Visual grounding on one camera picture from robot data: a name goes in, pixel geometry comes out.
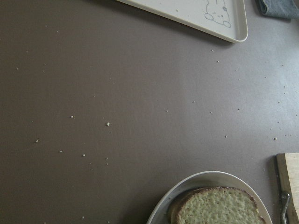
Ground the white round plate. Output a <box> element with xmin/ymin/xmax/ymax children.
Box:
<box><xmin>147</xmin><ymin>171</ymin><xmax>272</xmax><ymax>224</ymax></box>

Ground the bread slice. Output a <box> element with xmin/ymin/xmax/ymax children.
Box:
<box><xmin>174</xmin><ymin>187</ymin><xmax>265</xmax><ymax>224</ymax></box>
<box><xmin>167</xmin><ymin>189</ymin><xmax>193</xmax><ymax>224</ymax></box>

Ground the cream rabbit tray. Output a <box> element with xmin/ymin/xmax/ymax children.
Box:
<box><xmin>121</xmin><ymin>0</ymin><xmax>248</xmax><ymax>43</ymax></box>

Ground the bamboo cutting board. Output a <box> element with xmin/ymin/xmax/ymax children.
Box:
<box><xmin>277</xmin><ymin>153</ymin><xmax>299</xmax><ymax>224</ymax></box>

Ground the grey folded cloth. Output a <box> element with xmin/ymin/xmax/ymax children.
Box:
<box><xmin>257</xmin><ymin>0</ymin><xmax>299</xmax><ymax>19</ymax></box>

